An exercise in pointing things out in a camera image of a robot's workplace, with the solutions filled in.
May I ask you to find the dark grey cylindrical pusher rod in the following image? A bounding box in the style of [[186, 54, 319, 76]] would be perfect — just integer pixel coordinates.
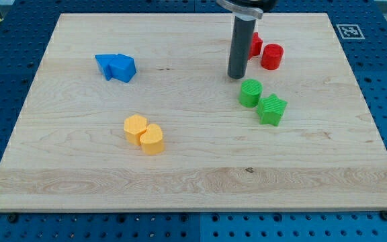
[[227, 14, 256, 79]]

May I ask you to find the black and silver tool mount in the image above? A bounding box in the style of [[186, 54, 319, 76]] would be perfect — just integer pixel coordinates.
[[216, 0, 278, 19]]

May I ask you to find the green cylinder block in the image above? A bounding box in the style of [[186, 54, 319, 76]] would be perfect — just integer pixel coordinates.
[[239, 79, 263, 108]]

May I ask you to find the green star block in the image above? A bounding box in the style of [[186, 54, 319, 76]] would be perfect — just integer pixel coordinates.
[[257, 93, 288, 126]]

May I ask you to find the red star block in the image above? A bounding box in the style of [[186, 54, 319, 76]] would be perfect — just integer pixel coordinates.
[[248, 32, 263, 60]]

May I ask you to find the red cylinder block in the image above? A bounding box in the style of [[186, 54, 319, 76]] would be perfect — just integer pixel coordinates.
[[261, 43, 284, 70]]

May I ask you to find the white fiducial marker tag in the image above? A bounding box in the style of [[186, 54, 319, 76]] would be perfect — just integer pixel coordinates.
[[336, 24, 365, 40]]

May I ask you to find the blue pentagon block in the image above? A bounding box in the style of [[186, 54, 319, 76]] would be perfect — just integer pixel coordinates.
[[109, 54, 136, 83]]

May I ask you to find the blue triangle block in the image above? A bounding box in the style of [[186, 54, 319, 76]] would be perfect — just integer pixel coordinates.
[[95, 54, 116, 81]]

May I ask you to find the yellow heart block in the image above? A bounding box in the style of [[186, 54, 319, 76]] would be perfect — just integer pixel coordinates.
[[140, 124, 165, 155]]

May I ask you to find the yellow hexagon block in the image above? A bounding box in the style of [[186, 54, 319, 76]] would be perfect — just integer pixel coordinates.
[[124, 114, 147, 146]]

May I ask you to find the light wooden board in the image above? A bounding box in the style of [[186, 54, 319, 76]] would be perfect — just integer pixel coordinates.
[[0, 13, 387, 213]]

